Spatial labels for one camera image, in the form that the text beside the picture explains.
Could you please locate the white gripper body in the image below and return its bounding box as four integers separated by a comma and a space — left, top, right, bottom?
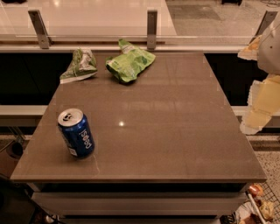
257, 17, 280, 74

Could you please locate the yellow taped gripper finger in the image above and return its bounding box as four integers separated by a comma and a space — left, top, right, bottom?
238, 35, 262, 60
240, 74, 280, 135

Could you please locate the green rice chip bag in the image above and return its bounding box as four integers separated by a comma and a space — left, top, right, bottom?
106, 39, 156, 83

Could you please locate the crumpled green white chip bag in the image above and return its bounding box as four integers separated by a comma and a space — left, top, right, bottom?
59, 48, 97, 84

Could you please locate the blue pepsi can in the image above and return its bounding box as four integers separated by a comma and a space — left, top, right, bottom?
58, 108, 95, 158

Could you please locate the white drawer front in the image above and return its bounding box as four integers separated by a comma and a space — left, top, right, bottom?
32, 192, 246, 216

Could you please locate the right metal railing bracket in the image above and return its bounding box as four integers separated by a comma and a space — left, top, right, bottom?
252, 10, 277, 39

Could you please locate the metal railing bracket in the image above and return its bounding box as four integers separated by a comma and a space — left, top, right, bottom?
147, 10, 158, 50
252, 10, 277, 39
28, 10, 52, 49

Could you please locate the middle metal railing bracket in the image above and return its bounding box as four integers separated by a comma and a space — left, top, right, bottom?
147, 10, 158, 50

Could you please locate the wire basket with snacks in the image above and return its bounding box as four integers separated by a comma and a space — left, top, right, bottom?
233, 183, 280, 224

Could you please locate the left metal railing bracket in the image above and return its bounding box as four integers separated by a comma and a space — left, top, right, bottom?
28, 10, 52, 49

